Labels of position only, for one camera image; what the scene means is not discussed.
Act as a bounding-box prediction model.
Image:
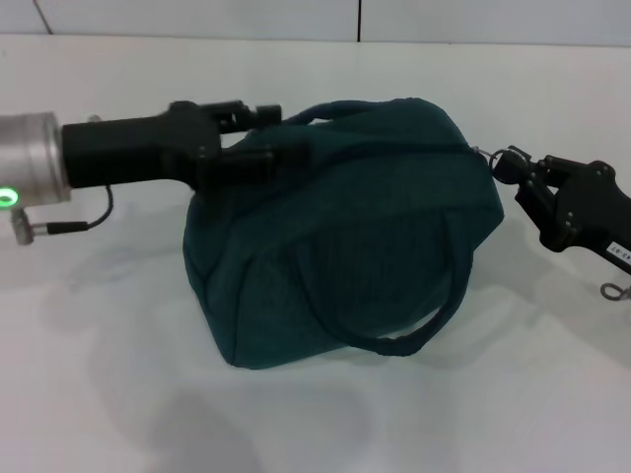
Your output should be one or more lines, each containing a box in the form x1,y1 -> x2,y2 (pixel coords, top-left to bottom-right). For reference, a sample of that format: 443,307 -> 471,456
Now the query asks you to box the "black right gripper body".
539,160 -> 631,277

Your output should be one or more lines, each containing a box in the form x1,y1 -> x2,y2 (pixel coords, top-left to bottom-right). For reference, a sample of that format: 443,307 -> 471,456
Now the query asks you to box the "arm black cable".
598,279 -> 631,303
46,184 -> 115,236

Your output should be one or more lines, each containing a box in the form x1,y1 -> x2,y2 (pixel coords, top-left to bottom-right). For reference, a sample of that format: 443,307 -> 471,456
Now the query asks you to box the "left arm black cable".
46,184 -> 115,236

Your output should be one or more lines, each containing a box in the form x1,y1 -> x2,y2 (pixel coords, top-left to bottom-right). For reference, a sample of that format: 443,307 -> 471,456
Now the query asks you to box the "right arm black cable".
598,279 -> 631,303

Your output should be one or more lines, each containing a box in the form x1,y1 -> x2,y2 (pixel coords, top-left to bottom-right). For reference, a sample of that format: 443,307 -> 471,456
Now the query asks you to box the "silver zipper pull ring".
470,144 -> 514,173

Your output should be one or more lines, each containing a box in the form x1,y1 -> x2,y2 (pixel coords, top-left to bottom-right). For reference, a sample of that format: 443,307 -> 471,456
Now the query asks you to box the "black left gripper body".
61,101 -> 224,192

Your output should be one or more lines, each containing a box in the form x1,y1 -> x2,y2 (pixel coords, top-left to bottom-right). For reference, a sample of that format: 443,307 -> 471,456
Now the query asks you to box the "dark teal fabric bag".
180,97 -> 508,372

